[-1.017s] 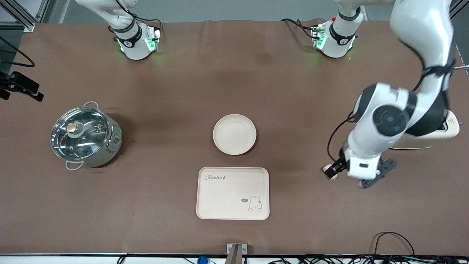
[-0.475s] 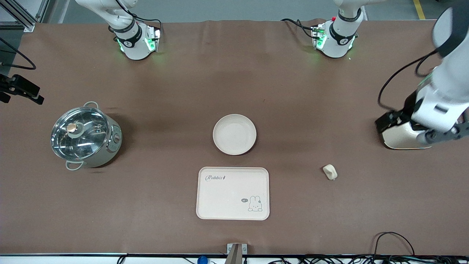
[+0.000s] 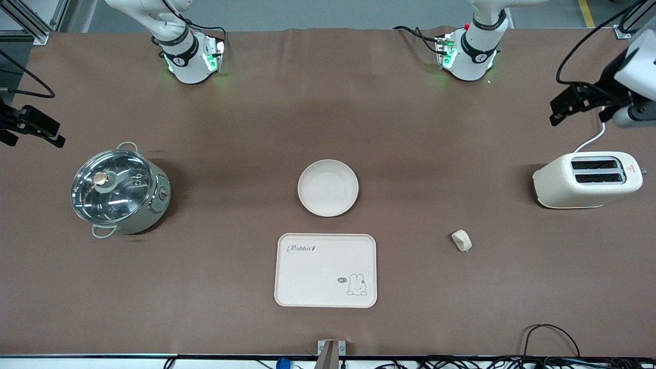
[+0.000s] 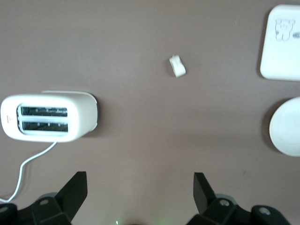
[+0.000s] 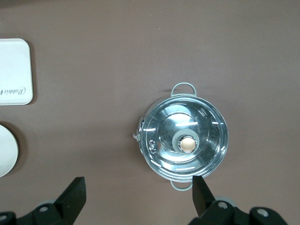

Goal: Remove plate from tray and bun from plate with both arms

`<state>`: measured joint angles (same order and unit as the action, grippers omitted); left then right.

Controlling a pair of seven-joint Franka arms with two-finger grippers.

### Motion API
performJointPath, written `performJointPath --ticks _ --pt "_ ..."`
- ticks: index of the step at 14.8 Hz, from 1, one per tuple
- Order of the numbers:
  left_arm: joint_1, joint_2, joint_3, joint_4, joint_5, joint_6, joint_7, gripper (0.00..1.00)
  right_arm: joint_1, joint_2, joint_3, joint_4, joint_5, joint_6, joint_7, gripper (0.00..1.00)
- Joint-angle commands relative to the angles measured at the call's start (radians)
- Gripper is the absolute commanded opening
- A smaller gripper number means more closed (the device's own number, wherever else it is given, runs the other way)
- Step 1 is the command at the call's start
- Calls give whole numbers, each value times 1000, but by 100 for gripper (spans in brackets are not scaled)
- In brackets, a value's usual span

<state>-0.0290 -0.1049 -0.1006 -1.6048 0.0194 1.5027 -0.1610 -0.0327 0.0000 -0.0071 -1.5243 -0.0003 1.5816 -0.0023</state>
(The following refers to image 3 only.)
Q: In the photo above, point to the silver electric cooking pot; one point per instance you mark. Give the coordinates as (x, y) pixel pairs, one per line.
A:
(154, 205)

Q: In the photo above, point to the small blue round object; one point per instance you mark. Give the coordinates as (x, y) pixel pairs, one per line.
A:
(283, 364)

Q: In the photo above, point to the left arm base connector plate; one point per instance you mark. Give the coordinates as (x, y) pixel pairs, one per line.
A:
(445, 51)

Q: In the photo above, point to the right arm base connector plate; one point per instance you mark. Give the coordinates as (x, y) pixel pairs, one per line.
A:
(218, 54)

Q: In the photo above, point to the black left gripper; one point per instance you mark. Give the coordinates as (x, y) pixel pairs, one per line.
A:
(606, 85)

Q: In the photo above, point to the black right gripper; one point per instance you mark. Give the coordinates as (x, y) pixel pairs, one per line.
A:
(7, 119)

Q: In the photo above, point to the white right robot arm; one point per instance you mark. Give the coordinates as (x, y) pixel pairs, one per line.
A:
(184, 61)

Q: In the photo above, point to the aluminium frame profile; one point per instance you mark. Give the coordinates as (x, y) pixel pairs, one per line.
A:
(622, 32)
(31, 28)

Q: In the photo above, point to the grey metal camera bracket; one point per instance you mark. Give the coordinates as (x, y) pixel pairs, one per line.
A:
(330, 353)

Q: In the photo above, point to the round beige plate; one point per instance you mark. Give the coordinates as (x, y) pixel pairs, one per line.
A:
(328, 188)

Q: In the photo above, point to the beige rabbit print tray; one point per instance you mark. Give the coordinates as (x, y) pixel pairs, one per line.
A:
(323, 277)

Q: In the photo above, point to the small white steamed bun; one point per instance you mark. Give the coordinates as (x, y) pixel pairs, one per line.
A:
(462, 241)

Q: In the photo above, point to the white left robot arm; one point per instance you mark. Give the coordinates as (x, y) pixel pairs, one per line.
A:
(474, 56)

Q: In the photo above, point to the cream two-slot toaster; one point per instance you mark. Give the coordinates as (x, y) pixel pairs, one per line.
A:
(564, 187)

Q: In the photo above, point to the brown table cover mat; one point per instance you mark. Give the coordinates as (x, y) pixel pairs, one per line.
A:
(410, 128)

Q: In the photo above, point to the glass pot lid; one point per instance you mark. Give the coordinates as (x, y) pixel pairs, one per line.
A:
(113, 187)

